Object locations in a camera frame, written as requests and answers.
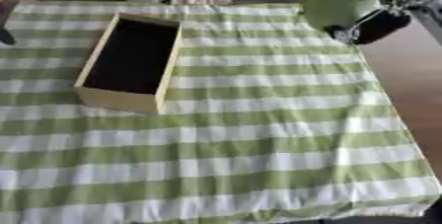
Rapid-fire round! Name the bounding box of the light green round ball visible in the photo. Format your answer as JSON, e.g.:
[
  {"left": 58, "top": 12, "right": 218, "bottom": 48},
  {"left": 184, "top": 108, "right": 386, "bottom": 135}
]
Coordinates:
[{"left": 302, "top": 0, "right": 387, "bottom": 34}]

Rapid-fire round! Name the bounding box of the tan cardboard box black inside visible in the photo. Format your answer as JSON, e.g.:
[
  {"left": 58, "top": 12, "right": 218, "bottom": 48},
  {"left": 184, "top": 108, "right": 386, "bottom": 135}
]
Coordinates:
[{"left": 72, "top": 12, "right": 185, "bottom": 115}]

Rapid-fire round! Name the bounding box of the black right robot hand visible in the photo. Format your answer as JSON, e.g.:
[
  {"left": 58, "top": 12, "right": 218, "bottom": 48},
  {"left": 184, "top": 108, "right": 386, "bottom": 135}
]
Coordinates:
[{"left": 323, "top": 8, "right": 414, "bottom": 45}]

